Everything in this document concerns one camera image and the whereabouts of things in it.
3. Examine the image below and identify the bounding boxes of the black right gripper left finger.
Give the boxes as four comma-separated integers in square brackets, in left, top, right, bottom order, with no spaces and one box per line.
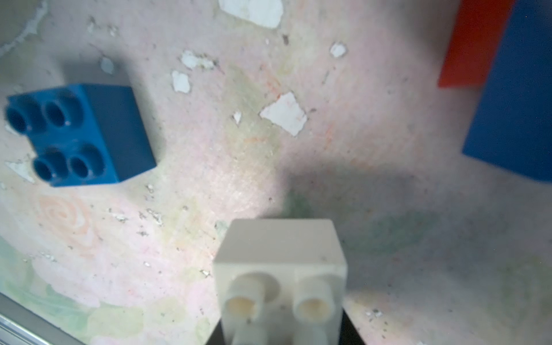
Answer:
[205,321,224,345]

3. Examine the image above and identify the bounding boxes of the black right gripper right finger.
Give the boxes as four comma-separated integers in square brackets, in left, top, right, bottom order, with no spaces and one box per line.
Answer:
[338,308,365,345]

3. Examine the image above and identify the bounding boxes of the white lego brick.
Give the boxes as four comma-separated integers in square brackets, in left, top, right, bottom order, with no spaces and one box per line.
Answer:
[213,218,348,344]

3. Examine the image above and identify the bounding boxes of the blue lego brick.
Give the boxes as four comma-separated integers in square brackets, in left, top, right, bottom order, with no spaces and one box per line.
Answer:
[462,1,551,183]
[4,83,157,187]

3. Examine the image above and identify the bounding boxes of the red small lego brick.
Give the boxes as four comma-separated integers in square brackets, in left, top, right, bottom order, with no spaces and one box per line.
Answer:
[438,0,515,88]

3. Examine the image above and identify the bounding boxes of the blue lego brick loose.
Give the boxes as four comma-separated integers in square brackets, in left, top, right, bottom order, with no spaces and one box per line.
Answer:
[4,83,157,187]

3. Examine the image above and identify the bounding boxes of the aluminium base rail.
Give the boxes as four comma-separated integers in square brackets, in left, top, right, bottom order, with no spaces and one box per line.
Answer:
[1,294,84,345]

